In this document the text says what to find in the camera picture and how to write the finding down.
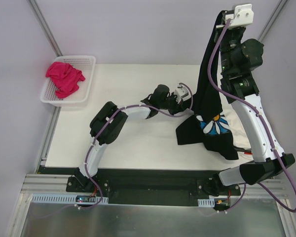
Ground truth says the black t shirt daisy logo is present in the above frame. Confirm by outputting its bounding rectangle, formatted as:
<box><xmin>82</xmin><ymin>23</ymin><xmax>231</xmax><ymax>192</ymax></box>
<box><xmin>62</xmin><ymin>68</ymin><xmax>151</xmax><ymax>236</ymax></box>
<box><xmin>175</xmin><ymin>9</ymin><xmax>240</xmax><ymax>161</ymax></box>

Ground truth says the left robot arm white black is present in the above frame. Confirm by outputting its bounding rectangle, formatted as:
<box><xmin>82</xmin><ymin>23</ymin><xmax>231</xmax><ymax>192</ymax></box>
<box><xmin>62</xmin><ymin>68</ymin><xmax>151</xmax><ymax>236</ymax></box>
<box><xmin>74</xmin><ymin>83</ymin><xmax>193</xmax><ymax>192</ymax></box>

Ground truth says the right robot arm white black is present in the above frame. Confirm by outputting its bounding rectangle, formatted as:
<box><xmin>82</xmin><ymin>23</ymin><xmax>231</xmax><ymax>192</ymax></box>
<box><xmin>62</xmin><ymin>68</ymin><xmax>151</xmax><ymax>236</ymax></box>
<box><xmin>204</xmin><ymin>23</ymin><xmax>295</xmax><ymax>196</ymax></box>

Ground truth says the folded white t shirt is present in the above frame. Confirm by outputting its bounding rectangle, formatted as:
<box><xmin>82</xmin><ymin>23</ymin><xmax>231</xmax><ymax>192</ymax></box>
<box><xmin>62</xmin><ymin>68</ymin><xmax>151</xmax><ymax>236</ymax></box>
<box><xmin>222</xmin><ymin>101</ymin><xmax>252</xmax><ymax>150</ymax></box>

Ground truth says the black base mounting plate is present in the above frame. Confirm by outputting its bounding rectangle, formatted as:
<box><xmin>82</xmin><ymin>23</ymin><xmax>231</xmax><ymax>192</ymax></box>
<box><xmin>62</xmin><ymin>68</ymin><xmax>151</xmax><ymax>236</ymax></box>
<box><xmin>65</xmin><ymin>167</ymin><xmax>242</xmax><ymax>205</ymax></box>

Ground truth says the white plastic basket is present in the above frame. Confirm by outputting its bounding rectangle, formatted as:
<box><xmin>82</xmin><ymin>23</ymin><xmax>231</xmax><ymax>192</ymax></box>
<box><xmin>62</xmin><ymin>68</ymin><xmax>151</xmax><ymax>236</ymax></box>
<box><xmin>40</xmin><ymin>55</ymin><xmax>96</xmax><ymax>107</ymax></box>

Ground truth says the pink t shirt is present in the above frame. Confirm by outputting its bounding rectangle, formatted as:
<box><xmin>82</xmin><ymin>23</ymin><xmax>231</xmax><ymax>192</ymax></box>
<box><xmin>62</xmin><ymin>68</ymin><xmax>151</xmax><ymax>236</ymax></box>
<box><xmin>45</xmin><ymin>62</ymin><xmax>85</xmax><ymax>99</ymax></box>

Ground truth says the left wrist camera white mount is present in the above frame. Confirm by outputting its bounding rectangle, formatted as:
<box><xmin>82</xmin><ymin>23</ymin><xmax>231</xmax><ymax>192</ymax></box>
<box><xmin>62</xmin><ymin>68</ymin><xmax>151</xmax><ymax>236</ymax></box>
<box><xmin>174</xmin><ymin>84</ymin><xmax>191</xmax><ymax>103</ymax></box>

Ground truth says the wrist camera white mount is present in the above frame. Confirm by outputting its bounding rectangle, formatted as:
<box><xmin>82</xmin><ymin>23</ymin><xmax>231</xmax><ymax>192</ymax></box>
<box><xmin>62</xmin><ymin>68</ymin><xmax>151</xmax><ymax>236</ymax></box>
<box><xmin>174</xmin><ymin>84</ymin><xmax>191</xmax><ymax>103</ymax></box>
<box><xmin>223</xmin><ymin>3</ymin><xmax>254</xmax><ymax>29</ymax></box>

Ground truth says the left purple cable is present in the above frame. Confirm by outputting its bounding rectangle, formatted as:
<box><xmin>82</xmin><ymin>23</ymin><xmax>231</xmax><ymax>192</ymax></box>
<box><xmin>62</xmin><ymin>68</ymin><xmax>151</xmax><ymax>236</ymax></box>
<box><xmin>29</xmin><ymin>82</ymin><xmax>194</xmax><ymax>219</ymax></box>

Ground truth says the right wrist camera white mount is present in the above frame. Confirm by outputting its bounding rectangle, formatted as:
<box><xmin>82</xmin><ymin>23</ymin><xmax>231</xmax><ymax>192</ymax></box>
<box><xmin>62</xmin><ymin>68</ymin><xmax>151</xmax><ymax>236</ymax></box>
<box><xmin>223</xmin><ymin>3</ymin><xmax>254</xmax><ymax>29</ymax></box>

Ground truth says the right aluminium frame post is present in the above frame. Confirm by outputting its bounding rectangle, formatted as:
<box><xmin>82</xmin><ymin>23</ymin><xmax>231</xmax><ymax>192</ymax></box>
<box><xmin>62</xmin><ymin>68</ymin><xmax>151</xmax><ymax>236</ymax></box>
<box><xmin>257</xmin><ymin>0</ymin><xmax>289</xmax><ymax>42</ymax></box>

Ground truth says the aluminium frame post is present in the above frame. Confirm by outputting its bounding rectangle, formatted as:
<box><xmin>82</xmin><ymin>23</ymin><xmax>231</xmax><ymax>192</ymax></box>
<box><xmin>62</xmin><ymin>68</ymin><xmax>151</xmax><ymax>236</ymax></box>
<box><xmin>257</xmin><ymin>0</ymin><xmax>289</xmax><ymax>42</ymax></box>
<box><xmin>27</xmin><ymin>0</ymin><xmax>63</xmax><ymax>57</ymax></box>

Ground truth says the right white cable duct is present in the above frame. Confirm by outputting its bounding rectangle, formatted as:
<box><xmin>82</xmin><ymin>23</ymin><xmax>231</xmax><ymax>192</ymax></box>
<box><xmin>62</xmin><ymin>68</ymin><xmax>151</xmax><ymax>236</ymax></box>
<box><xmin>197</xmin><ymin>198</ymin><xmax>215</xmax><ymax>208</ymax></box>

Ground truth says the white cable duct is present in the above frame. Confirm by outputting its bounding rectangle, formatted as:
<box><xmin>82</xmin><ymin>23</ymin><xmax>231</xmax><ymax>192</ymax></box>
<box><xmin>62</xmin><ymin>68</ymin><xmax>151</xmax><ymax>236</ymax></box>
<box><xmin>197</xmin><ymin>198</ymin><xmax>215</xmax><ymax>208</ymax></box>
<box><xmin>32</xmin><ymin>194</ymin><xmax>109</xmax><ymax>205</ymax></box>

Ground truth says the aluminium rail extrusion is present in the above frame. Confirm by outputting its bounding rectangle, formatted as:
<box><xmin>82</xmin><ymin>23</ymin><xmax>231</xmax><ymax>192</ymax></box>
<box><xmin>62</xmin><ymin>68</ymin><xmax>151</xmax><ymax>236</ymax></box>
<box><xmin>21</xmin><ymin>174</ymin><xmax>289</xmax><ymax>199</ymax></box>

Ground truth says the left white cable duct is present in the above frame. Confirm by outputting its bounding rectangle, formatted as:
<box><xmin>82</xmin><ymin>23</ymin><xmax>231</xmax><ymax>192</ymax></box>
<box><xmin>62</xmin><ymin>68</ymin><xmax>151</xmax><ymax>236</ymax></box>
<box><xmin>32</xmin><ymin>194</ymin><xmax>109</xmax><ymax>205</ymax></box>

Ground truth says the left aluminium frame post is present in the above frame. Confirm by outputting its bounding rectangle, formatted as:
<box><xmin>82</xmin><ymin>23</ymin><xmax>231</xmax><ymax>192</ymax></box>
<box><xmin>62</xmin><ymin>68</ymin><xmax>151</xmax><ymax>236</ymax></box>
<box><xmin>27</xmin><ymin>0</ymin><xmax>63</xmax><ymax>57</ymax></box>

